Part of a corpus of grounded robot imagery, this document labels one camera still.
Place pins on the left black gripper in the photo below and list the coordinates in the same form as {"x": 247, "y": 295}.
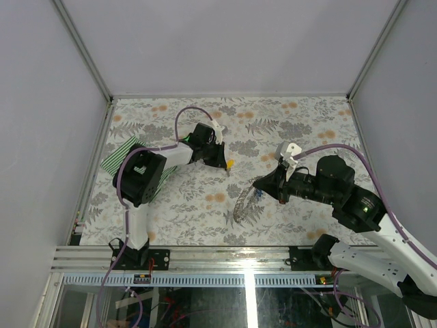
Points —
{"x": 219, "y": 160}

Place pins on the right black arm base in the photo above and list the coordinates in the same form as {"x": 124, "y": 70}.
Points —
{"x": 314, "y": 258}

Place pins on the aluminium front rail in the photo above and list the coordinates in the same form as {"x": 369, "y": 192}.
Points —
{"x": 190, "y": 259}

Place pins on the right aluminium frame post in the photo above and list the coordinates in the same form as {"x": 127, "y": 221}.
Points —
{"x": 376, "y": 48}

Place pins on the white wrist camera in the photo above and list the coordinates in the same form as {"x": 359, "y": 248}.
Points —
{"x": 285, "y": 154}
{"x": 218, "y": 131}

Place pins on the left aluminium frame post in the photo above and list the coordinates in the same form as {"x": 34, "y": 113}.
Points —
{"x": 68, "y": 23}

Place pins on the yellow key tag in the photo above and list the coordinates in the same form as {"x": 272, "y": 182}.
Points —
{"x": 230, "y": 164}

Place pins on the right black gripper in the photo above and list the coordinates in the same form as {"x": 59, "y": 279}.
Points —
{"x": 275, "y": 184}

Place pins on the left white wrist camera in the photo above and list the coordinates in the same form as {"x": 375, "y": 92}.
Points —
{"x": 218, "y": 131}

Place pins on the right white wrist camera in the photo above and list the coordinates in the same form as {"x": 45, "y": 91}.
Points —
{"x": 285, "y": 154}

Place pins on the metal key ring disc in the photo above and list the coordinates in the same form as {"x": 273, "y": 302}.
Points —
{"x": 247, "y": 210}

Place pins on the green striped cloth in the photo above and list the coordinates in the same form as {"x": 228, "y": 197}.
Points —
{"x": 112, "y": 163}

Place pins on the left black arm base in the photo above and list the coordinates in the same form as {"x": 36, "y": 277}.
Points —
{"x": 144, "y": 259}

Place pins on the aluminium frame post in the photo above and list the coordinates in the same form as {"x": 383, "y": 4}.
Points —
{"x": 376, "y": 48}
{"x": 68, "y": 23}

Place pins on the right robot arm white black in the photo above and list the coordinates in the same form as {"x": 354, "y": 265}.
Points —
{"x": 405, "y": 274}

